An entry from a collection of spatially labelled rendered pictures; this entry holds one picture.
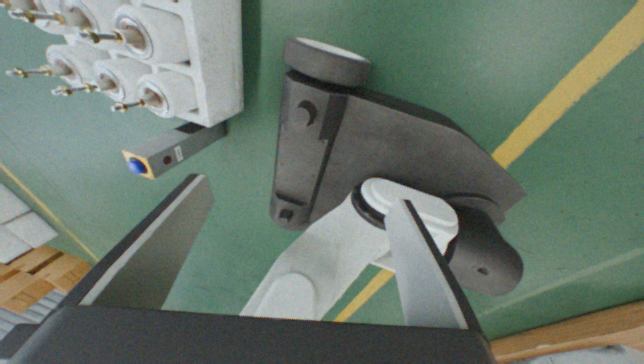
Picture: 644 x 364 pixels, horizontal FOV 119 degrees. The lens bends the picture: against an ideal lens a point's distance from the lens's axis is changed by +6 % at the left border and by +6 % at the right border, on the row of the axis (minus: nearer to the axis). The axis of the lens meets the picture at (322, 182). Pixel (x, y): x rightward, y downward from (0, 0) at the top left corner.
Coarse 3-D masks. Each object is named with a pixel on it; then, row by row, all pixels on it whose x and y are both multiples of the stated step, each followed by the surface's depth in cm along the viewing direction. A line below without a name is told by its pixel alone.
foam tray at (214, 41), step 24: (144, 0) 39; (168, 0) 39; (192, 0) 38; (216, 0) 43; (240, 0) 50; (192, 24) 40; (216, 24) 45; (240, 24) 53; (192, 48) 43; (216, 48) 48; (240, 48) 56; (192, 72) 46; (216, 72) 50; (240, 72) 60; (216, 96) 53; (240, 96) 64; (192, 120) 54; (216, 120) 56
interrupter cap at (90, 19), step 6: (60, 0) 36; (66, 0) 36; (72, 0) 36; (78, 0) 35; (60, 6) 37; (66, 6) 37; (72, 6) 37; (78, 6) 36; (84, 6) 36; (78, 12) 37; (84, 12) 36; (90, 12) 36; (90, 18) 37; (90, 24) 38; (96, 24) 37; (78, 30) 39; (96, 30) 38; (90, 42) 40
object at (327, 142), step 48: (288, 96) 42; (336, 96) 40; (384, 96) 49; (288, 144) 50; (336, 144) 49; (384, 144) 46; (432, 144) 44; (288, 192) 61; (336, 192) 59; (432, 192) 51; (480, 192) 48; (480, 240) 39; (480, 288) 40
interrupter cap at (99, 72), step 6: (96, 66) 43; (102, 66) 43; (96, 72) 44; (102, 72) 43; (108, 72) 43; (96, 78) 45; (102, 78) 45; (108, 78) 44; (114, 78) 44; (114, 84) 45; (120, 84) 44; (108, 90) 46; (114, 90) 46; (120, 90) 45; (108, 96) 47; (114, 96) 47; (120, 96) 46
